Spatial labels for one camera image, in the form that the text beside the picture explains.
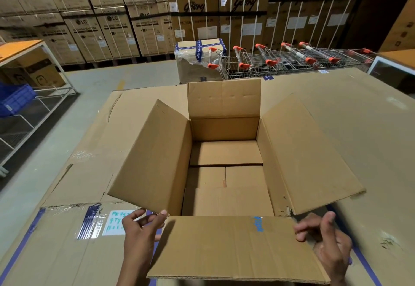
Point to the person's left hand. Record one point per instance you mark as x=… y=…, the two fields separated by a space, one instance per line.
x=139 y=240

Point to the person's right hand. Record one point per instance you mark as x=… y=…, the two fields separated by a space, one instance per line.
x=334 y=247

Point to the brown cardboard box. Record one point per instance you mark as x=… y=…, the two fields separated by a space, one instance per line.
x=162 y=153

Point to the plastic taped carton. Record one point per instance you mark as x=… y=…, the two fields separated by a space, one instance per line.
x=191 y=68

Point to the white handwritten label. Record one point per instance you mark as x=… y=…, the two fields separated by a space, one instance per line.
x=115 y=224

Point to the blue plastic crate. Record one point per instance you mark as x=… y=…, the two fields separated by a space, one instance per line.
x=14 y=99

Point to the brown carton with black print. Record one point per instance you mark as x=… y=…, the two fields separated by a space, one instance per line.
x=35 y=72

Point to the orange side workbench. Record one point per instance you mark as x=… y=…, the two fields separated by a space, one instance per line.
x=19 y=49

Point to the stack of plain brown cartons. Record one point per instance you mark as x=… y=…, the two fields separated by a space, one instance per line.
x=395 y=20

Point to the orange workbench with white frame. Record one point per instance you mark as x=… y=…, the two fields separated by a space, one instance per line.
x=395 y=62

